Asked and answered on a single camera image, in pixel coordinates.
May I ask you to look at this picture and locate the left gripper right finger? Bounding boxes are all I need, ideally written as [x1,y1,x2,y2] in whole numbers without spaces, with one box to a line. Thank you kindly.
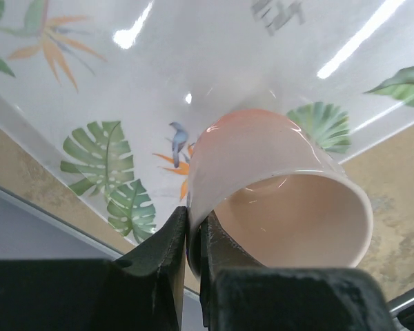
[199,212,396,330]

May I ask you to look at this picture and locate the pink mug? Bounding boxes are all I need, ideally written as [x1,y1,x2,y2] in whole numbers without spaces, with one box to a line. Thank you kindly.
[186,109,373,275]

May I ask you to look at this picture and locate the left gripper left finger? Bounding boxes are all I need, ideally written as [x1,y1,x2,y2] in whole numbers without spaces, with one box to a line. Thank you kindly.
[0,207,187,330]

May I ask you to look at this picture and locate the aluminium rail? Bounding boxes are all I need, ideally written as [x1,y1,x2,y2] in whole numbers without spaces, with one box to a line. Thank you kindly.
[0,187,414,330]

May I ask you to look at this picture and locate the floral serving tray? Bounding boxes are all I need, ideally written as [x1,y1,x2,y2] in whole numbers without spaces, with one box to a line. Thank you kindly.
[0,1,414,243]

